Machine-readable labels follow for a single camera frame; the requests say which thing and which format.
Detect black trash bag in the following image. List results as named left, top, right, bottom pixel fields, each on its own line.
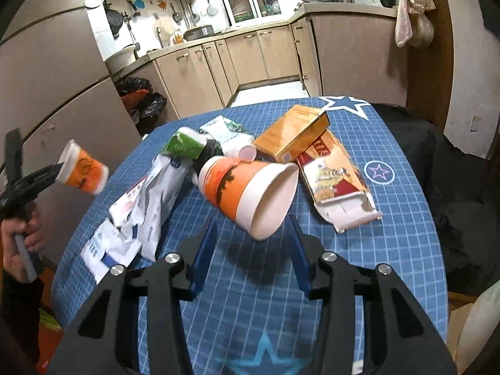
left=115, top=76, right=151, bottom=96
left=131, top=93, right=168, bottom=135

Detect dark hanging pan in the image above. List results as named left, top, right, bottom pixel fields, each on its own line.
left=105, top=2, right=123, bottom=40

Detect large orange paper cup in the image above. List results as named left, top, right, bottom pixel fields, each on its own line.
left=197, top=155, right=301, bottom=242

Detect person's left hand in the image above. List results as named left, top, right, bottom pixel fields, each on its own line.
left=0, top=206, right=44, bottom=282

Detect brown wooden door frame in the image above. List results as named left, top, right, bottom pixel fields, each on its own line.
left=406, top=0, right=459, bottom=133

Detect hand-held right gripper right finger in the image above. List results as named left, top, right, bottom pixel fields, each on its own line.
left=287, top=215, right=458, bottom=375

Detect beige refrigerator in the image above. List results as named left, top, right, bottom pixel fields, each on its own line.
left=0, top=0, right=143, bottom=270

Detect white green packet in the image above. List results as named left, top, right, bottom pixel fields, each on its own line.
left=199, top=115, right=254, bottom=153

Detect person's left forearm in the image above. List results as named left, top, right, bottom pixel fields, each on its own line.
left=0, top=267, right=49, bottom=366

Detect blue grid star tablecloth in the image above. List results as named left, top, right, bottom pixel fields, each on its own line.
left=51, top=96, right=450, bottom=375

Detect white blue-print medicine packet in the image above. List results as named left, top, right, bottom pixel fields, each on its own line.
left=133, top=152, right=196, bottom=260

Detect red yellow figure-print box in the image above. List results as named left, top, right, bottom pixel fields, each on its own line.
left=297, top=129, right=384, bottom=234

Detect hanging plastic bag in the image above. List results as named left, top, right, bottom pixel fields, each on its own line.
left=408, top=0, right=436, bottom=49

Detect red waste bin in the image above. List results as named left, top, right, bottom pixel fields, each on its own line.
left=120, top=90, right=149, bottom=112

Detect beige wall-side kitchen cabinets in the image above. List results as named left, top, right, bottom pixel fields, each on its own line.
left=131, top=23, right=302, bottom=120

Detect white red-print wrapper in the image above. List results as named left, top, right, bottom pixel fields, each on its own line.
left=108, top=174, right=149, bottom=227

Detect beige peninsula counter cabinet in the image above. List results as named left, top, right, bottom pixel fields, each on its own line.
left=290, top=4, right=409, bottom=106

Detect golden cardboard box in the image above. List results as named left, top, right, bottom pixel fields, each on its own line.
left=253, top=105, right=331, bottom=163

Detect small orange paper cup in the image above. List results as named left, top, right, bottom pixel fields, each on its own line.
left=55, top=139, right=110, bottom=195

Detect pink hanging towel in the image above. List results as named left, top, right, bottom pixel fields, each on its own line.
left=394, top=0, right=415, bottom=48

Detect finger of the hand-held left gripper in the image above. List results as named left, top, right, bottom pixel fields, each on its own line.
left=2, top=164, right=65, bottom=208
left=5, top=129, right=23, bottom=183

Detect black plastic wrapper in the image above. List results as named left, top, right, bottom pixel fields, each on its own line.
left=189, top=138, right=225, bottom=184

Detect silver cooking pot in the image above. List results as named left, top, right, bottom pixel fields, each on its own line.
left=183, top=25, right=215, bottom=42

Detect white pill bottle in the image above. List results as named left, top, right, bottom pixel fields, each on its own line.
left=224, top=142, right=258, bottom=162

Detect green white carton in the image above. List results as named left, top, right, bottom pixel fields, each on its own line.
left=162, top=127, right=209, bottom=161

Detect white blue-print leaflet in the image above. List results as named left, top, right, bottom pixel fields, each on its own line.
left=80, top=219, right=143, bottom=284

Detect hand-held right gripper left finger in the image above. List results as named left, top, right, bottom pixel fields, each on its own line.
left=47, top=218, right=219, bottom=375

